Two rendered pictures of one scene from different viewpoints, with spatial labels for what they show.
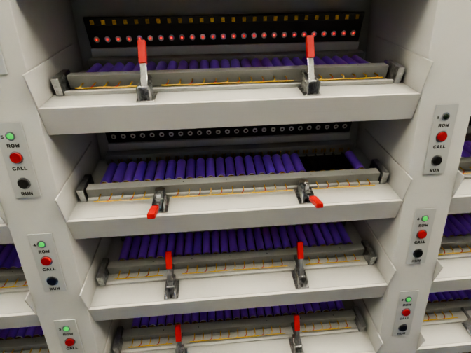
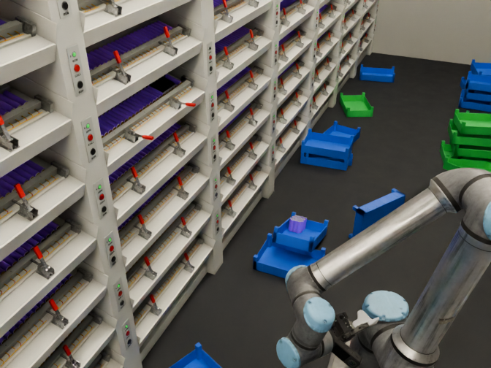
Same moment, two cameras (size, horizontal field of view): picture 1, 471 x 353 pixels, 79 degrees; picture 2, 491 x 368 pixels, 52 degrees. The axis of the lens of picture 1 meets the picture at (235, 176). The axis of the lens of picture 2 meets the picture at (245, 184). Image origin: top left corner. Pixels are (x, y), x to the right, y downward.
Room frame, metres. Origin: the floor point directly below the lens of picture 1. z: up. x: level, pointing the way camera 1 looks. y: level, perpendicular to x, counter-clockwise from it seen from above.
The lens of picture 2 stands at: (-0.48, 1.21, 1.67)
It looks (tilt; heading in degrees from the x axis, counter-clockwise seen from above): 33 degrees down; 298
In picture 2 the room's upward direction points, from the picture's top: straight up
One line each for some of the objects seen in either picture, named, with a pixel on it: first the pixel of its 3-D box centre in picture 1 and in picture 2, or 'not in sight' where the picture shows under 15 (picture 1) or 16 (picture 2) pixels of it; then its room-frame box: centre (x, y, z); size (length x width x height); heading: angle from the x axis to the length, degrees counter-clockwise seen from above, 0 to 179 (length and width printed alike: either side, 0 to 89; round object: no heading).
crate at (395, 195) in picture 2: not in sight; (377, 216); (-0.10, -0.99, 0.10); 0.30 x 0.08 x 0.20; 61
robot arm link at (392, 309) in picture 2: not in sight; (383, 320); (-0.34, -0.08, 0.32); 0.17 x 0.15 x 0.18; 127
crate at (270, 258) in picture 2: not in sight; (289, 258); (0.20, -0.54, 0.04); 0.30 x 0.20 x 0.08; 4
